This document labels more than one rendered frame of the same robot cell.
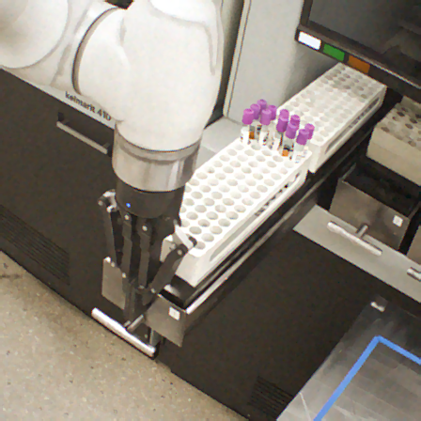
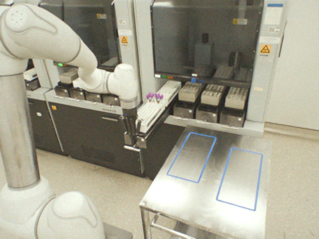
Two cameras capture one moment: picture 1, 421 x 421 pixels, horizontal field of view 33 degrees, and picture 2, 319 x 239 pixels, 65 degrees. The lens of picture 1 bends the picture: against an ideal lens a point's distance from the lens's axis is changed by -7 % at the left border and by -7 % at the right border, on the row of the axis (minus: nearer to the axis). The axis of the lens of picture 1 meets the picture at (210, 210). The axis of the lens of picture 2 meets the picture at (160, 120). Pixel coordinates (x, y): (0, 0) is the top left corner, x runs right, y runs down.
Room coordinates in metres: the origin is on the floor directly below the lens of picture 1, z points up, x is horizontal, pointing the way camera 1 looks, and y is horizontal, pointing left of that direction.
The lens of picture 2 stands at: (-0.49, -0.03, 1.60)
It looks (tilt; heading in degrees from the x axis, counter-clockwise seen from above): 32 degrees down; 358
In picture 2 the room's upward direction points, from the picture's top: 3 degrees counter-clockwise
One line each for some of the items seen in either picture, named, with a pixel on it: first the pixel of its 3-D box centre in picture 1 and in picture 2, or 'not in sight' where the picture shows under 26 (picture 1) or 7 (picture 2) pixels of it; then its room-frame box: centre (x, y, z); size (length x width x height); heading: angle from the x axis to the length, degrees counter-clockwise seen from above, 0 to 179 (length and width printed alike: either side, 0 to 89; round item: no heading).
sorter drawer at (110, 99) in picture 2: not in sight; (131, 82); (1.45, 0.10, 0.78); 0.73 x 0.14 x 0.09; 153
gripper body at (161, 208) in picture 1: (148, 202); (130, 114); (0.63, 0.07, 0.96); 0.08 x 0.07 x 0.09; 63
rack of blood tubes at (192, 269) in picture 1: (227, 199); (148, 115); (0.81, -0.02, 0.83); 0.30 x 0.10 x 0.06; 153
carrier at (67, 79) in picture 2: not in sight; (66, 79); (1.45, 0.62, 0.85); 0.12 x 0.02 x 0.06; 63
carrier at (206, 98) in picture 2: not in sight; (210, 99); (0.92, -0.42, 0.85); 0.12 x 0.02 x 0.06; 62
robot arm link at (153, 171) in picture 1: (155, 148); (128, 101); (0.63, 0.07, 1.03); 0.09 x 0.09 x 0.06
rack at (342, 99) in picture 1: (329, 112); (167, 93); (1.09, -0.17, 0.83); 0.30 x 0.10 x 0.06; 153
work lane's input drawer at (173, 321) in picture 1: (271, 184); (157, 112); (0.93, -0.08, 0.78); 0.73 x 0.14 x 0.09; 153
